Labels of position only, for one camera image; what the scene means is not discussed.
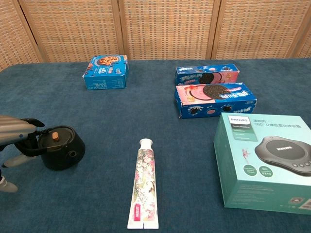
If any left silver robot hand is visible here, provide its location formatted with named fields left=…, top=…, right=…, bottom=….
left=0, top=115, right=45, bottom=193

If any wide pink-blue Oreo box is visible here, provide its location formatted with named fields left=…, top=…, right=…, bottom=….
left=174, top=82, right=258, bottom=119

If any black pot with lid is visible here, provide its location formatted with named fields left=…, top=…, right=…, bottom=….
left=15, top=125, right=86, bottom=171

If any slim blue Oreo box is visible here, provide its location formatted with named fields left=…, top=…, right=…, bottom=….
left=175, top=64, right=240, bottom=85

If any blue table mat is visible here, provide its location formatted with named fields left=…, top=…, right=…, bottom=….
left=0, top=57, right=311, bottom=233

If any teal Philips speaker box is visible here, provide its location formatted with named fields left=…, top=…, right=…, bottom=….
left=213, top=112, right=311, bottom=216

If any woven bamboo folding screen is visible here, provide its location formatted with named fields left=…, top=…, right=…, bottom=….
left=0, top=0, right=311, bottom=72

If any floral toothpaste tube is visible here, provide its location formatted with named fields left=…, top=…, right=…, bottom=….
left=127, top=138, right=160, bottom=230

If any blue chocolate chip cookie box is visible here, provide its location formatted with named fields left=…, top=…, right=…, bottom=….
left=82, top=54, right=129, bottom=91

